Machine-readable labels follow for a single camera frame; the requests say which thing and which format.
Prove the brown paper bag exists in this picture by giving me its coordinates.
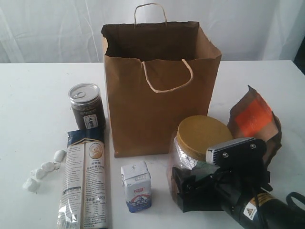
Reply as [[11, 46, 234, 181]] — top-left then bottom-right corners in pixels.
[[100, 2, 223, 158]]

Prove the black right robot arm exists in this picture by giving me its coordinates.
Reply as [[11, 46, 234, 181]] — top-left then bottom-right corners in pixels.
[[171, 167, 305, 229]]

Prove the white marshmallow top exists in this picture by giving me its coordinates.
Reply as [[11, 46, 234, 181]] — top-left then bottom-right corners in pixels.
[[53, 150, 66, 163]]

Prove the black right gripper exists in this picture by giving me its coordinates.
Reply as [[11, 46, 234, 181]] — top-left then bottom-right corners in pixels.
[[171, 166, 272, 212]]

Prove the white marshmallow bottom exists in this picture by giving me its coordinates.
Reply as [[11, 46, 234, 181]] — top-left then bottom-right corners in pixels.
[[22, 177, 40, 193]]

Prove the white backdrop curtain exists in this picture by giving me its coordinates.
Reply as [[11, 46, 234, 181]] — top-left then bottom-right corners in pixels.
[[0, 0, 305, 63]]

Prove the dark tea can silver lid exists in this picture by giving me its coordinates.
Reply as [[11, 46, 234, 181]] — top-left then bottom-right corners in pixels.
[[68, 83, 105, 130]]

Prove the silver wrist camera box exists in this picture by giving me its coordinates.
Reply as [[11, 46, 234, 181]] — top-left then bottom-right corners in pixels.
[[206, 137, 267, 171]]

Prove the clear jar yellow lid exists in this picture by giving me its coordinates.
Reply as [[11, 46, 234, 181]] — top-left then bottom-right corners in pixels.
[[167, 115, 233, 193]]

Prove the brown pouch orange label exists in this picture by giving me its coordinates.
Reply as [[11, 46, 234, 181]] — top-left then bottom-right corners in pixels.
[[227, 87, 282, 169]]

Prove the black cable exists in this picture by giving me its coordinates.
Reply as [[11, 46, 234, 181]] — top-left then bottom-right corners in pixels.
[[252, 190, 305, 229]]

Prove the small white blue milk carton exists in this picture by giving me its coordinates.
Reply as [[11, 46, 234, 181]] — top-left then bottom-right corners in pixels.
[[121, 161, 152, 213]]

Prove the white marshmallow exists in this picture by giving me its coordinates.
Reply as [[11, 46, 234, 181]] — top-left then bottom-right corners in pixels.
[[30, 168, 47, 180], [41, 161, 58, 172], [22, 177, 40, 193], [53, 150, 66, 163]]

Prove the long pasta packet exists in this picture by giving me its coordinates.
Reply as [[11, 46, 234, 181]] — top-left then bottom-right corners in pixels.
[[57, 127, 108, 229]]

